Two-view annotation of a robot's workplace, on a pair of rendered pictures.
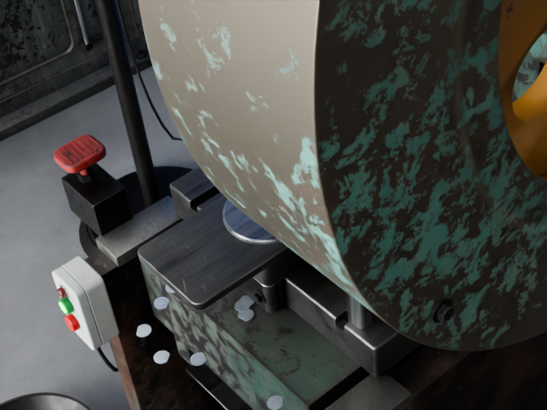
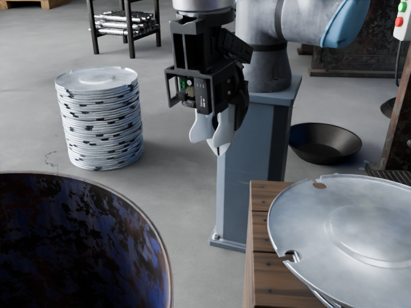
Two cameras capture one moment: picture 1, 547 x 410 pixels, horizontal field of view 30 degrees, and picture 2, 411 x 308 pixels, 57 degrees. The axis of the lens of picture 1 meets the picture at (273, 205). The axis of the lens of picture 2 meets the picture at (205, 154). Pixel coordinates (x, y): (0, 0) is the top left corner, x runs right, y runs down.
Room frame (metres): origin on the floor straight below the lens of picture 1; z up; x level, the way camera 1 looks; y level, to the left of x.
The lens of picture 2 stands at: (-0.16, 0.08, 0.73)
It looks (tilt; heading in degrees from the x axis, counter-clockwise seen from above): 29 degrees down; 37
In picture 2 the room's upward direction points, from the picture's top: straight up
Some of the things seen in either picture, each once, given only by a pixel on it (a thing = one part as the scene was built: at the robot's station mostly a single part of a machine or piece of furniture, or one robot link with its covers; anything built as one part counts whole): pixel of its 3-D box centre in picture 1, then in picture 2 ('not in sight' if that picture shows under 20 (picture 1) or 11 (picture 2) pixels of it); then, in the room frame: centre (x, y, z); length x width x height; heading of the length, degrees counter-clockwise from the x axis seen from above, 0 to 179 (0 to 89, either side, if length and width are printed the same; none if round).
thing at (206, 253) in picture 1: (246, 262); not in sight; (0.98, 0.05, 0.72); 0.25 x 0.14 x 0.14; 125
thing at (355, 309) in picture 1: (360, 294); not in sight; (0.86, -0.09, 0.75); 0.03 x 0.03 x 0.10; 35
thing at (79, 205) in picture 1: (104, 223); not in sight; (1.20, 0.27, 0.62); 0.10 x 0.06 x 0.20; 35
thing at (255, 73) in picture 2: not in sight; (259, 60); (0.60, 0.51, 0.50); 0.15 x 0.15 x 0.10
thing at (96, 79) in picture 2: not in sight; (96, 77); (0.67, 1.21, 0.31); 0.29 x 0.29 x 0.01
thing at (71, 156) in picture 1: (84, 168); not in sight; (1.22, 0.28, 0.72); 0.07 x 0.06 x 0.08; 125
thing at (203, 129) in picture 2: not in sight; (202, 131); (0.23, 0.39, 0.50); 0.06 x 0.03 x 0.09; 6
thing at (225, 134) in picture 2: not in sight; (221, 134); (0.24, 0.36, 0.50); 0.06 x 0.03 x 0.09; 6
